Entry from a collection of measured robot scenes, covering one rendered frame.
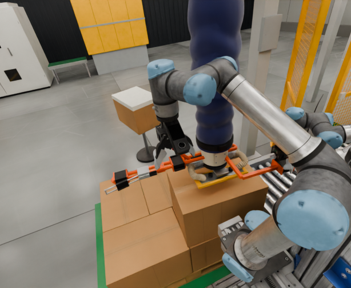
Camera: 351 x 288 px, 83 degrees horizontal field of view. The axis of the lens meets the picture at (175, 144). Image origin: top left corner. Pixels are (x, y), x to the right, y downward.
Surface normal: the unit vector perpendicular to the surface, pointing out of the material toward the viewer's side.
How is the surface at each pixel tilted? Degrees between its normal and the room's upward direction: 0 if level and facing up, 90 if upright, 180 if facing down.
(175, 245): 0
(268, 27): 90
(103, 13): 90
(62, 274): 0
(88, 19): 90
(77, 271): 0
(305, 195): 24
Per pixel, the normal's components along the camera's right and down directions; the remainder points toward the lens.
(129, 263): -0.11, -0.80
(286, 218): -0.64, 0.41
